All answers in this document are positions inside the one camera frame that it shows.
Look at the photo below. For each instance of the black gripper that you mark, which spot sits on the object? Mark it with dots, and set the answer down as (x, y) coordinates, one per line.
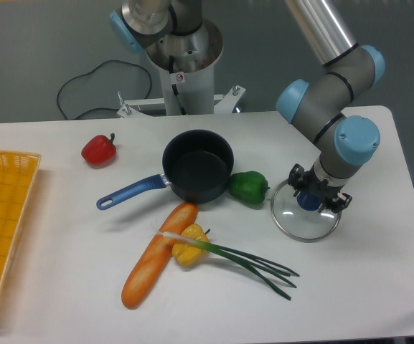
(309, 189)

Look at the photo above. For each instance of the glass lid blue knob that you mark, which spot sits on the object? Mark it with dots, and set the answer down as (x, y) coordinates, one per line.
(297, 223)

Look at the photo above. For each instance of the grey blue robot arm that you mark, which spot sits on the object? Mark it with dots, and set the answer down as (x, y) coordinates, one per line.
(315, 110)

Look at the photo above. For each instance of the green bell pepper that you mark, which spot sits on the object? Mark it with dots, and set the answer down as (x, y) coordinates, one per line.
(248, 187)

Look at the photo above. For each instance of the green spring onion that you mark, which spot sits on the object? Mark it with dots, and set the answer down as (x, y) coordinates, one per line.
(252, 263)

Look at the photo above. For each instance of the yellow bell pepper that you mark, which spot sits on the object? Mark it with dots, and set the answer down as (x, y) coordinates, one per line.
(186, 254)

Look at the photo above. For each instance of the orange baguette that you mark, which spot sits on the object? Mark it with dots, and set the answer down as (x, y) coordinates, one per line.
(155, 257)

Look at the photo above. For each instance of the red bell pepper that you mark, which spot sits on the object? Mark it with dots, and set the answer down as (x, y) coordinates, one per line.
(100, 150)

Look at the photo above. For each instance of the black saucepan blue handle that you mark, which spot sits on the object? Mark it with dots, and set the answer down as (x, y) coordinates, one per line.
(197, 165)

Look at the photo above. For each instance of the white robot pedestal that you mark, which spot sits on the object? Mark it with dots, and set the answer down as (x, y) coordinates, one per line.
(186, 66)

